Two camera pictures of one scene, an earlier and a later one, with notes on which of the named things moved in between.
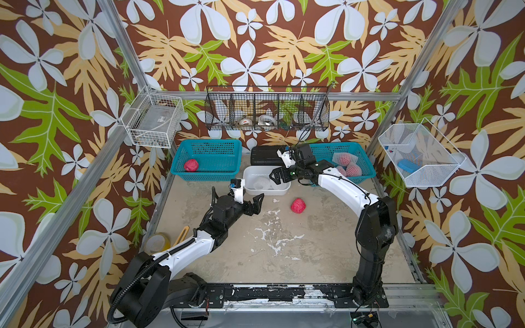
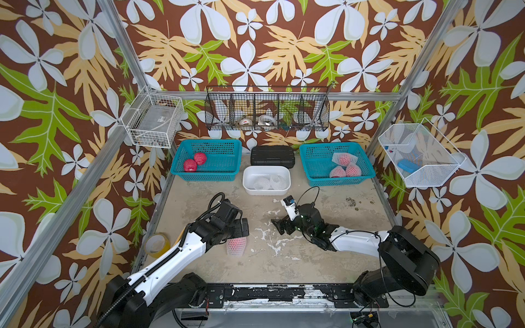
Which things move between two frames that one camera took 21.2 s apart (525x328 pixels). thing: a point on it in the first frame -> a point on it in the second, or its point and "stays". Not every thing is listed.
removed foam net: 272,185 stays
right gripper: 284,171 -> 280,227
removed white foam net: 262,184 stays
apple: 191,165 stays
